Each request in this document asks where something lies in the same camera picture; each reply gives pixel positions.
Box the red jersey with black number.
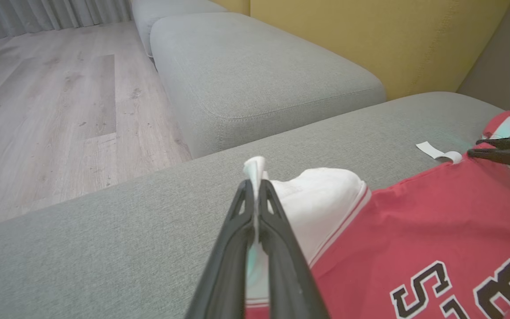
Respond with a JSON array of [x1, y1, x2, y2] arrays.
[[243, 142, 510, 319]]

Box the red shorts with white stripe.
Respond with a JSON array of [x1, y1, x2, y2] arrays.
[[482, 109, 510, 141]]

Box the grey sofa cushion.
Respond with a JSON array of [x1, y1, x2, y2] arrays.
[[130, 0, 229, 58], [150, 12, 386, 159]]

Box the yellow sofa backrest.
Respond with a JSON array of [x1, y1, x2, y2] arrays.
[[211, 0, 510, 101]]

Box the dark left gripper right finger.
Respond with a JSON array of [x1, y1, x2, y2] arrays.
[[257, 179, 331, 319]]

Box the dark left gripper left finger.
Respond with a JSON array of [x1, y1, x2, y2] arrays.
[[184, 179, 255, 319]]

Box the grey fabric sofa seat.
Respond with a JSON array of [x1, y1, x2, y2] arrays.
[[0, 92, 510, 319]]

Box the grey curtain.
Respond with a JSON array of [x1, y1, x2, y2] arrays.
[[0, 0, 132, 45]]

